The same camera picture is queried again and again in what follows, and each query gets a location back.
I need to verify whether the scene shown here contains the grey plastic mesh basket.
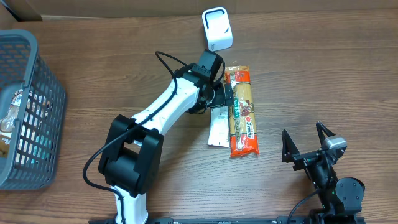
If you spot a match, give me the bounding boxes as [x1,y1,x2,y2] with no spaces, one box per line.
[1,29,67,190]

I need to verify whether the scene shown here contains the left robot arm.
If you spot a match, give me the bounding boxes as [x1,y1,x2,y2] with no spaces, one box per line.
[98,50,232,223]

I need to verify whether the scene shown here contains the orange spaghetti packet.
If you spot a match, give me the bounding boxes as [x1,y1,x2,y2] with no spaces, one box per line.
[224,65,259,157]

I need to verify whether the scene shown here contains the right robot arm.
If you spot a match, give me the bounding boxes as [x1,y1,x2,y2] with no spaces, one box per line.
[282,121,365,223]

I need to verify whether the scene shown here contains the white barcode scanner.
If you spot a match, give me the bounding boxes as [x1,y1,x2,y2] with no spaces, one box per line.
[201,7,233,52]

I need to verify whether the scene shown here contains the beige brown bread bag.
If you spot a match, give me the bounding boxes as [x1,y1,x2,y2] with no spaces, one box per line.
[1,89,23,157]

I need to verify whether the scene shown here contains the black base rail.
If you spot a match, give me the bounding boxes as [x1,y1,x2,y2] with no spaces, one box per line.
[88,216,366,224]

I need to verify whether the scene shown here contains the white tube gold cap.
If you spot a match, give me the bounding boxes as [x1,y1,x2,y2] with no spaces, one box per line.
[208,106,229,147]

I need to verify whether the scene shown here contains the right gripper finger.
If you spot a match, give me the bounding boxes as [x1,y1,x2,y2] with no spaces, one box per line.
[282,129,300,163]
[316,121,335,145]

